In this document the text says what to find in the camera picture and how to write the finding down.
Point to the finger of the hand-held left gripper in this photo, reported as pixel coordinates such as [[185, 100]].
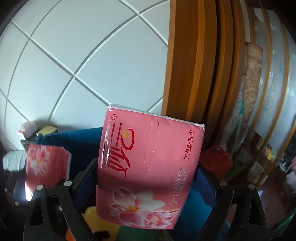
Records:
[[11, 185]]

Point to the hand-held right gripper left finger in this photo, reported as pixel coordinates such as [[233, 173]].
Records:
[[87, 180]]

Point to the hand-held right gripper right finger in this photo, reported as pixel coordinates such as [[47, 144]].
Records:
[[204, 185]]

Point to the blue plastic storage container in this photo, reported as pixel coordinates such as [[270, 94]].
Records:
[[81, 143]]

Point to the pink flowered tissue pack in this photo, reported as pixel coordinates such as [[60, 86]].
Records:
[[143, 166], [46, 164]]

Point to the red plastic bag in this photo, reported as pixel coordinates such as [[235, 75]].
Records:
[[216, 162]]

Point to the green foam roll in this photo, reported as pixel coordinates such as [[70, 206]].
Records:
[[237, 171]]

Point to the yellow plush toy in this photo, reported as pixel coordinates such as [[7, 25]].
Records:
[[92, 217]]

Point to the pale plastic package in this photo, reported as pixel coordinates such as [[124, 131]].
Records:
[[259, 171]]

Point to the pink tissue box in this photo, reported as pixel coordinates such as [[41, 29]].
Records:
[[27, 129]]

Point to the yellow notepad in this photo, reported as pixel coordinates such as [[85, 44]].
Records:
[[46, 130]]

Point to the green plush toy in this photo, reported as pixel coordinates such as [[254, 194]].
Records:
[[138, 234]]

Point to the green plastic bag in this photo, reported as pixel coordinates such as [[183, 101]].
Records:
[[284, 228]]

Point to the rolled patterned carpet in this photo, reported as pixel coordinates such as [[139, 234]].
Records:
[[253, 88]]

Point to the white quilted headboard panel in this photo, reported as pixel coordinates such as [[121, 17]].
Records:
[[81, 58]]

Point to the patterned glass sliding door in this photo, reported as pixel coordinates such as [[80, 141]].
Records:
[[277, 81]]

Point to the wooden headboard frame pillar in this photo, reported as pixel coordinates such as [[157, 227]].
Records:
[[196, 69]]

